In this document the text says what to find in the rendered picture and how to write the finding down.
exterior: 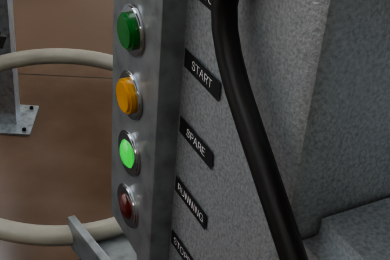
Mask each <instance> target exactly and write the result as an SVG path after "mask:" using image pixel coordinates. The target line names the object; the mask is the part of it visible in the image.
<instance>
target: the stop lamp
mask: <svg viewBox="0 0 390 260"><path fill-rule="evenodd" d="M118 205H119V208H120V211H121V213H122V215H123V216H124V217H125V218H126V219H128V220H130V218H131V208H130V204H129V201H128V198H127V196H126V195H125V193H124V192H122V193H121V194H120V196H119V199H118Z"/></svg>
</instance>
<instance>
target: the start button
mask: <svg viewBox="0 0 390 260"><path fill-rule="evenodd" d="M117 33H118V37H119V40H120V43H121V45H122V46H123V47H124V48H125V49H126V50H128V51H131V50H135V49H136V47H137V44H138V31H137V28H136V23H135V20H134V18H133V16H132V15H131V14H130V13H129V12H122V13H121V14H120V16H119V17H118V20H117Z"/></svg>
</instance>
